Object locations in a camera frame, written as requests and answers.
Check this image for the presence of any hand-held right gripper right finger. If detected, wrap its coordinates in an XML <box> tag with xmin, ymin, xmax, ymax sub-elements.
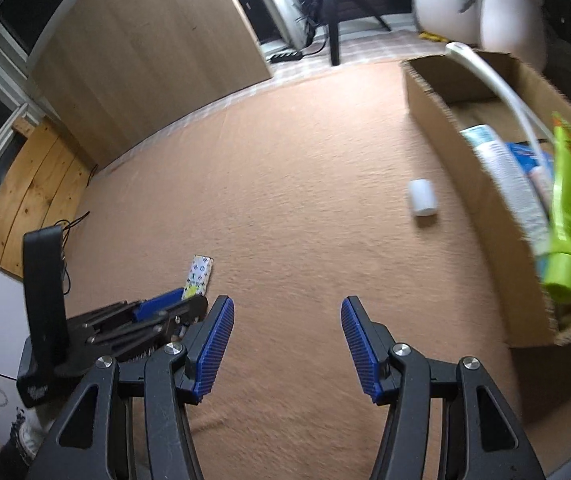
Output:
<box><xmin>340</xmin><ymin>296</ymin><xmax>549</xmax><ymax>480</ymax></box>

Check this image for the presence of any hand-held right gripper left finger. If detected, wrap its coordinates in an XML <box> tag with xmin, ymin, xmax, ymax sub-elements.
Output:
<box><xmin>25</xmin><ymin>295</ymin><xmax>236</xmax><ymax>480</ymax></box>

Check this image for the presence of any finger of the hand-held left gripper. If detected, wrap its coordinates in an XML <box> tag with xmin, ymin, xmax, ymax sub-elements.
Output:
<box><xmin>68</xmin><ymin>287</ymin><xmax>186</xmax><ymax>347</ymax></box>
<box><xmin>85</xmin><ymin>296</ymin><xmax>209</xmax><ymax>361</ymax></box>

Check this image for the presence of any white patterned tissue packet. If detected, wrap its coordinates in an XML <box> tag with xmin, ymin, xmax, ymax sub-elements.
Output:
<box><xmin>181</xmin><ymin>255</ymin><xmax>215</xmax><ymax>303</ymax></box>

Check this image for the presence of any small white roll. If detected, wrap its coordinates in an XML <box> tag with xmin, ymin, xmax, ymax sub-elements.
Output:
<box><xmin>408</xmin><ymin>178</ymin><xmax>437</xmax><ymax>218</ymax></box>

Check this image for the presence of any brown cardboard box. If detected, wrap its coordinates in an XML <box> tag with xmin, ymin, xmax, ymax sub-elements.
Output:
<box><xmin>400</xmin><ymin>52</ymin><xmax>571</xmax><ymax>348</ymax></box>

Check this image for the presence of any white and blue lotion bottle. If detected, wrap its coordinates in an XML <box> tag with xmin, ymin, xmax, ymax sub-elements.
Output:
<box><xmin>460</xmin><ymin>125</ymin><xmax>553</xmax><ymax>256</ymax></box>

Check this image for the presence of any blue square packet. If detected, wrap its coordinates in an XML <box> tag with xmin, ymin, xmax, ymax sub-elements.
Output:
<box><xmin>505</xmin><ymin>142</ymin><xmax>556</xmax><ymax>181</ymax></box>

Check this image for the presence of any green tube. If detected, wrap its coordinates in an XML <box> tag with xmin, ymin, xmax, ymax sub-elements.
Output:
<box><xmin>540</xmin><ymin>112</ymin><xmax>571</xmax><ymax>303</ymax></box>

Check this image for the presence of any white massager with grey balls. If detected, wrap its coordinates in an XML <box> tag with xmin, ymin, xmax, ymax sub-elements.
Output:
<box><xmin>445</xmin><ymin>41</ymin><xmax>571</xmax><ymax>281</ymax></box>

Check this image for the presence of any pine wood panel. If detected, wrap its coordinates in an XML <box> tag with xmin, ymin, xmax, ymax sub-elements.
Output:
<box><xmin>0</xmin><ymin>117</ymin><xmax>97</xmax><ymax>278</ymax></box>

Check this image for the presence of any light wood board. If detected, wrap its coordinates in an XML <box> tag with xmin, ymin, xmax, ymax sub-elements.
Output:
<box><xmin>28</xmin><ymin>0</ymin><xmax>273</xmax><ymax>171</ymax></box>

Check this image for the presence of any large penguin plush toy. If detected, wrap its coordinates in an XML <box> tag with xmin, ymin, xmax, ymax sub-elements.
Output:
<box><xmin>393</xmin><ymin>0</ymin><xmax>486</xmax><ymax>43</ymax></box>

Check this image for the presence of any small penguin plush toy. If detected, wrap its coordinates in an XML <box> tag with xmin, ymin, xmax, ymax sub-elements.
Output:
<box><xmin>458</xmin><ymin>0</ymin><xmax>549</xmax><ymax>68</ymax></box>

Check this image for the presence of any black adapter cable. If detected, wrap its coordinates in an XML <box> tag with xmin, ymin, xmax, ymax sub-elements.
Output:
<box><xmin>58</xmin><ymin>212</ymin><xmax>91</xmax><ymax>296</ymax></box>

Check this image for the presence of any black power cord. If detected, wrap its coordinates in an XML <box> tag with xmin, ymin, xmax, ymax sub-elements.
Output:
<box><xmin>295</xmin><ymin>10</ymin><xmax>326</xmax><ymax>56</ymax></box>

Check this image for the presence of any white window frame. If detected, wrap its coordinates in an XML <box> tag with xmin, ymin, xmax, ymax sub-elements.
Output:
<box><xmin>215</xmin><ymin>0</ymin><xmax>311</xmax><ymax>48</ymax></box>

